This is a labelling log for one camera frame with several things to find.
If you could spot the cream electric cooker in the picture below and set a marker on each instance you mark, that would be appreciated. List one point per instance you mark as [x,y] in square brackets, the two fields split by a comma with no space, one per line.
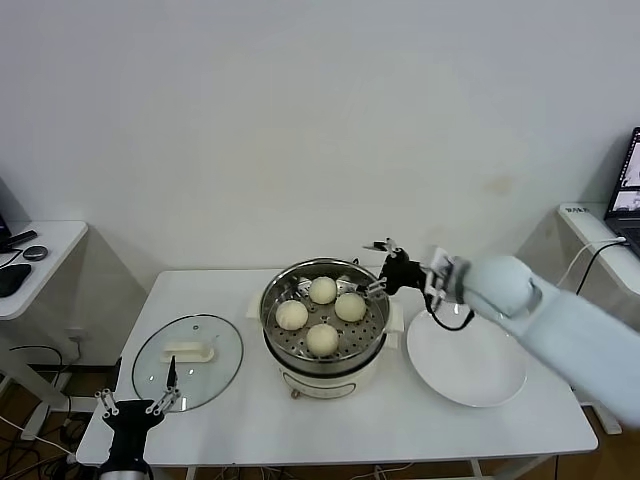
[325,382]

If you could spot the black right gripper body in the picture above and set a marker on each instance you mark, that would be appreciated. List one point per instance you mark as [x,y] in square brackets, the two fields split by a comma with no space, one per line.
[405,275]

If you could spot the white round plate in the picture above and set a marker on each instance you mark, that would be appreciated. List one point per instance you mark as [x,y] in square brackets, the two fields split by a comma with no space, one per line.
[465,365]

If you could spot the white wall socket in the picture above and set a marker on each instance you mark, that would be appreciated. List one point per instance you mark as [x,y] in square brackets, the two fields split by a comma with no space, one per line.
[74,334]

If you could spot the black laptop with image windows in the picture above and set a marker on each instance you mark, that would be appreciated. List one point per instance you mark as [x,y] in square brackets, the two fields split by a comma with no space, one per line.
[625,200]

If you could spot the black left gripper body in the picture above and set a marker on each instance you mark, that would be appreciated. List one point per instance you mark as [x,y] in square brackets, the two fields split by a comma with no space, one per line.
[131,425]

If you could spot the black laptop dark screen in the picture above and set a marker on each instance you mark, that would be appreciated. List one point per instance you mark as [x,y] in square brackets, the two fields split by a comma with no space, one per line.
[15,241]

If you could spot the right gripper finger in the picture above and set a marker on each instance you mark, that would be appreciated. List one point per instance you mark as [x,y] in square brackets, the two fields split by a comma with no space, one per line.
[392,247]
[374,289]

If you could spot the round black disc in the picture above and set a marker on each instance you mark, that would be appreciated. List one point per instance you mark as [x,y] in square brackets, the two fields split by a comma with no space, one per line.
[34,252]

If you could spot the white steamed baozi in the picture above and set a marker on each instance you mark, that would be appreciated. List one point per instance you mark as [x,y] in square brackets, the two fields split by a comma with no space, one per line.
[322,290]
[291,316]
[350,306]
[322,340]

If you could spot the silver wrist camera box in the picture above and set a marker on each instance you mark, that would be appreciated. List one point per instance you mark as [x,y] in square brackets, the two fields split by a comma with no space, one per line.
[442,265]

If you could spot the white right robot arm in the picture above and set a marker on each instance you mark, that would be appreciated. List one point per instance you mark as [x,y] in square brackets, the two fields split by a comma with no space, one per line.
[550,325]

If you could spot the white label sticker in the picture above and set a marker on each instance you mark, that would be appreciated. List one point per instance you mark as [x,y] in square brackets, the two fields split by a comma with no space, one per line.
[577,209]

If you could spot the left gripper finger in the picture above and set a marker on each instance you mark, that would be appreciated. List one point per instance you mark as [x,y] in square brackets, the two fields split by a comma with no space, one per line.
[172,375]
[117,375]

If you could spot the stainless steel steamer basket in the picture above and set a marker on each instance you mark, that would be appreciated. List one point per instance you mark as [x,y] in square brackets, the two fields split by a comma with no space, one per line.
[370,335]

